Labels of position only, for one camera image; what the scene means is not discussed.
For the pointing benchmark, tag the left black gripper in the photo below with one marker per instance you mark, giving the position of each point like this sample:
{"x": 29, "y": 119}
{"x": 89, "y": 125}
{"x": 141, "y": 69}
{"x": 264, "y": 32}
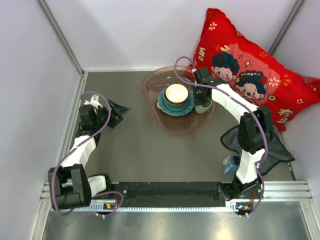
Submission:
{"x": 120, "y": 109}

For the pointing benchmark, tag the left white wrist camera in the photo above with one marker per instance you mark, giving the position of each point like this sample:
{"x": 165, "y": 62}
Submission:
{"x": 94, "y": 101}

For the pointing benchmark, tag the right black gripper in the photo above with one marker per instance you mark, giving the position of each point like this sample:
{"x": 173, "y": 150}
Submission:
{"x": 199, "y": 102}

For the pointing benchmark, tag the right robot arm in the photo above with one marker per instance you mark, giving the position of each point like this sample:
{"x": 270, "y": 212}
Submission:
{"x": 255, "y": 129}

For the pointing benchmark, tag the aluminium corner post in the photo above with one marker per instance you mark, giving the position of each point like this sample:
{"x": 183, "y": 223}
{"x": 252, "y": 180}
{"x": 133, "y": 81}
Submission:
{"x": 60, "y": 35}
{"x": 286, "y": 25}

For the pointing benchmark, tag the red cartoon print pillow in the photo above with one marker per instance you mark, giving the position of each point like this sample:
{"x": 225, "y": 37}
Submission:
{"x": 252, "y": 72}

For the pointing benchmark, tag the teal scalloped ceramic plate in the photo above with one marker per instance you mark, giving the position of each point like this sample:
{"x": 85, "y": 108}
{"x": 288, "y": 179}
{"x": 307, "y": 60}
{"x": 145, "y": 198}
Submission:
{"x": 175, "y": 110}

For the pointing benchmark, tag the right aluminium corner post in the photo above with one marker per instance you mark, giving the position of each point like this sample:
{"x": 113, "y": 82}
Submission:
{"x": 286, "y": 25}

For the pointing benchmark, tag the aluminium front frame rail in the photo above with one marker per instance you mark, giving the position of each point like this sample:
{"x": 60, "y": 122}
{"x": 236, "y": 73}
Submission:
{"x": 274, "y": 191}

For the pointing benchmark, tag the pink translucent plastic bin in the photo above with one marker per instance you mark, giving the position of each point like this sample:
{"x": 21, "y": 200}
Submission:
{"x": 161, "y": 78}

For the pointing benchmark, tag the left aluminium corner post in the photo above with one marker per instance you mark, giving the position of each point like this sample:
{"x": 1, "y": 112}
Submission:
{"x": 60, "y": 35}

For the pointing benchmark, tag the blue speckled ceramic cup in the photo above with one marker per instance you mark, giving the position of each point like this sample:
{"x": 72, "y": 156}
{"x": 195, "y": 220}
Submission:
{"x": 231, "y": 164}

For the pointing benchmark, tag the white ceramic bowl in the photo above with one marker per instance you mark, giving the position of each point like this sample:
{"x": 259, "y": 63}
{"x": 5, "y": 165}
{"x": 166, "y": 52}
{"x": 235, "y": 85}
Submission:
{"x": 176, "y": 93}

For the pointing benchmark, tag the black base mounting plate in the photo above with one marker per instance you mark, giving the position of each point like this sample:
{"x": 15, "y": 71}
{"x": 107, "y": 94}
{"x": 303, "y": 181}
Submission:
{"x": 178, "y": 194}

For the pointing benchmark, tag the pale green cup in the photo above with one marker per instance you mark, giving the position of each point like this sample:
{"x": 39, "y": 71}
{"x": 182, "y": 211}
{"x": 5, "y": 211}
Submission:
{"x": 201, "y": 109}

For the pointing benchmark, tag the dark grey cloth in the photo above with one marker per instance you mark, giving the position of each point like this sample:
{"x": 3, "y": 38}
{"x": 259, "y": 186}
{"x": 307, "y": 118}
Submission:
{"x": 277, "y": 152}

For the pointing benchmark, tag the dark blue ceramic bowl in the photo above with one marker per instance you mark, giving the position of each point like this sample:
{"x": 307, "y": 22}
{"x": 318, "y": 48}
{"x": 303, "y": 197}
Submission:
{"x": 176, "y": 105}

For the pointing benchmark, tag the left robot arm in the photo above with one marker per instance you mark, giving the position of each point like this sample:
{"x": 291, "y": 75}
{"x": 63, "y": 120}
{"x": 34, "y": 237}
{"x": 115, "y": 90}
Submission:
{"x": 69, "y": 185}

